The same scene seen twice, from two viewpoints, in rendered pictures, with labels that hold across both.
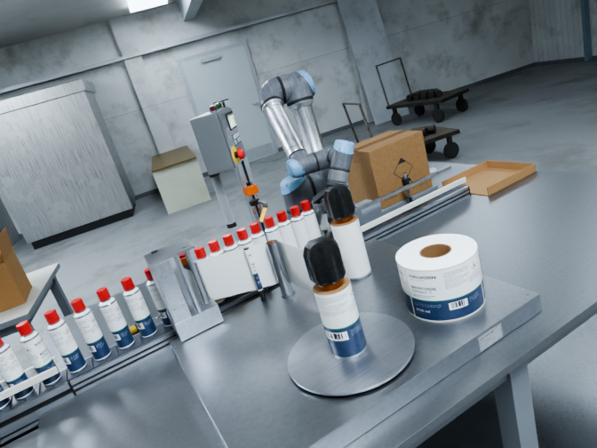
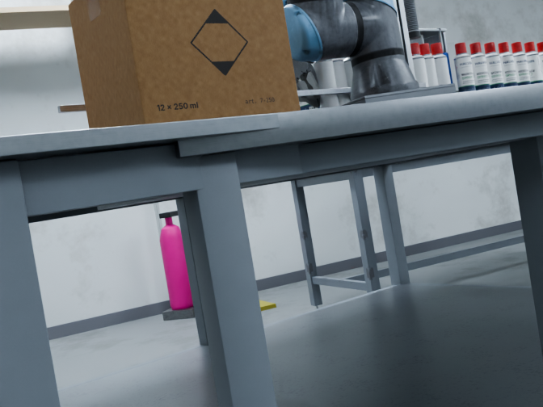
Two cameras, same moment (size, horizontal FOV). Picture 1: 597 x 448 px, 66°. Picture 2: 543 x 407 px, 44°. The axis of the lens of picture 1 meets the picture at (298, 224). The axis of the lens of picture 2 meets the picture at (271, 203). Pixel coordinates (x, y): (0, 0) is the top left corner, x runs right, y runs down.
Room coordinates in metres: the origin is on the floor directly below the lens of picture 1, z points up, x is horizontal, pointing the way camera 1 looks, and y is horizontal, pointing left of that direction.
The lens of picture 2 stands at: (3.31, -0.63, 0.74)
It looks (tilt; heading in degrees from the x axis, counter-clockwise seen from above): 1 degrees down; 167
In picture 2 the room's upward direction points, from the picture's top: 9 degrees counter-clockwise
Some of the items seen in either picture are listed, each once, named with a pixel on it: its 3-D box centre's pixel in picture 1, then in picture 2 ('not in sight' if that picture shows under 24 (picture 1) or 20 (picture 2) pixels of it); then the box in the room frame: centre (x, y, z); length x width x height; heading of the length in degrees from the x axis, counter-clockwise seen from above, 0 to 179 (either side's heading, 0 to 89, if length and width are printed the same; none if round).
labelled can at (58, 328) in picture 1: (64, 340); (520, 72); (1.27, 0.77, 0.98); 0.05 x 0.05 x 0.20
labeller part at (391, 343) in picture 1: (349, 350); not in sight; (0.95, -0.03, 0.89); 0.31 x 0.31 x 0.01
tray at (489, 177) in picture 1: (488, 177); not in sight; (1.96, -0.88, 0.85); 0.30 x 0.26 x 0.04; 113
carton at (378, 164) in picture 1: (386, 168); (183, 60); (2.11, -0.47, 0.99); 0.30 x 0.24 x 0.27; 111
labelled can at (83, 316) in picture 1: (90, 329); (507, 73); (1.30, 0.70, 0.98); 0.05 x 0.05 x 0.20
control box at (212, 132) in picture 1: (219, 140); not in sight; (1.61, 0.17, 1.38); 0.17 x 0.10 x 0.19; 168
